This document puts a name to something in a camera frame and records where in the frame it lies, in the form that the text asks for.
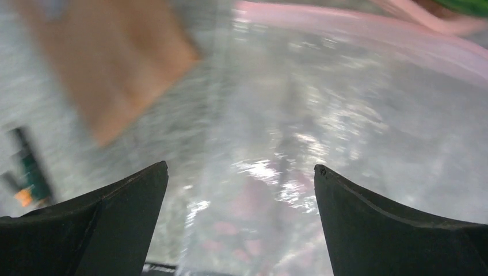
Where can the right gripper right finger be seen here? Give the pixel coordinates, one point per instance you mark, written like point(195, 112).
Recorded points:
point(369, 234)

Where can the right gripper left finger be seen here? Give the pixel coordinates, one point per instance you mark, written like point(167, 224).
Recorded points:
point(107, 231)

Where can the pink perforated plastic basket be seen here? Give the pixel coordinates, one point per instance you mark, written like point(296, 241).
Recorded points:
point(381, 34)

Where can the long green chili pepper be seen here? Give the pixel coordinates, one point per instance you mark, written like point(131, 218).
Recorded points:
point(474, 8)

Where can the green handled screwdriver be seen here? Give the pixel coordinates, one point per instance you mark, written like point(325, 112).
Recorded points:
point(35, 189)

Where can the wooden base board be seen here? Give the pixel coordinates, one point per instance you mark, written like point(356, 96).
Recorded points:
point(114, 58)

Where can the clear zip top bag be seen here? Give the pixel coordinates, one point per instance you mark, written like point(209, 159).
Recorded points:
point(404, 120)

